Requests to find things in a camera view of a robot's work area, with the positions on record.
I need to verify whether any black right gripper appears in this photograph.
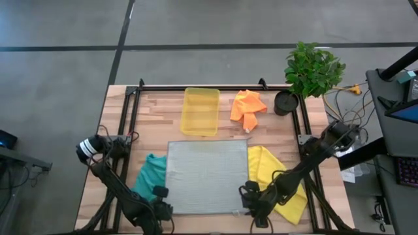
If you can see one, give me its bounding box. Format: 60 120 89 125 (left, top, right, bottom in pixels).
239 191 274 229

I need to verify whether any teal microfiber towel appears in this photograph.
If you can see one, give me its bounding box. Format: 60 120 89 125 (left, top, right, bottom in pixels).
130 153 169 202

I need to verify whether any grey microfiber towel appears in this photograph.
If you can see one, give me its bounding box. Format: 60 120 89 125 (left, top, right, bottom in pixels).
165 139 251 217

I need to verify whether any orange microfiber towel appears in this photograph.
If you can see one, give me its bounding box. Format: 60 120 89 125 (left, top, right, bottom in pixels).
229 89 268 134

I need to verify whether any yellow microfiber towel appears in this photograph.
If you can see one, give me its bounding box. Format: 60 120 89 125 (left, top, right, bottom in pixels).
247 145 309 227

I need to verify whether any yellow translucent plastic bin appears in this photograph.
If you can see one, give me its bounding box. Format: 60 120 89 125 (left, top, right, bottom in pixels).
179 87 221 137

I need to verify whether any black plant pot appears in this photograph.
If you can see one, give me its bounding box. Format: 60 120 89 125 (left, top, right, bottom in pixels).
273 90 300 117

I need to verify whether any black desk beam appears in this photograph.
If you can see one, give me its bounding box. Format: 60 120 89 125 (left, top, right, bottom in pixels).
338 136 388 171

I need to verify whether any green leafy plant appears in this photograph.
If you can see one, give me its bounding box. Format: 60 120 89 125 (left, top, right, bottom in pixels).
283 41 347 100

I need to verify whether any grey desk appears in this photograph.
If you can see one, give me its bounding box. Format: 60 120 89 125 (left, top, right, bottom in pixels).
365 67 418 235

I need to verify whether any grey metal stand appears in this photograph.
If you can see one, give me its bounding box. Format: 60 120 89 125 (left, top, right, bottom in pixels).
0 146 53 235

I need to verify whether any black backlit keyboard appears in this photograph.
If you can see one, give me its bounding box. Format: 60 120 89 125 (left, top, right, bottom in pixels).
396 155 418 188

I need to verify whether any black device blue light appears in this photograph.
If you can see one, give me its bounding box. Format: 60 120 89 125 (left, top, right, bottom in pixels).
0 129 18 151

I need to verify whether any blue-screen laptop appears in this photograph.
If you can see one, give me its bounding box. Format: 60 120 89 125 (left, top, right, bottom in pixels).
384 99 418 125

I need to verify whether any small teal box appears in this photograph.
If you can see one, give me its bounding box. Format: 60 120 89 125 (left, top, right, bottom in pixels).
396 69 417 84

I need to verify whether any black slanted pole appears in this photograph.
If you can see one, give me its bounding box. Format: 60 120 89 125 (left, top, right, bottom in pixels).
378 45 418 82

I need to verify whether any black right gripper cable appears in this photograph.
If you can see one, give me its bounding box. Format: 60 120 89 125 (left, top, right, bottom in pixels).
249 215 274 235

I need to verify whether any black aluminium table frame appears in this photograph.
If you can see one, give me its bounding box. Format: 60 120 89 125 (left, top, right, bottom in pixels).
74 78 360 235

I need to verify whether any yellow extension cable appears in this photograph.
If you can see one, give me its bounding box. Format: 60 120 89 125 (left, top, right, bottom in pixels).
322 83 375 135

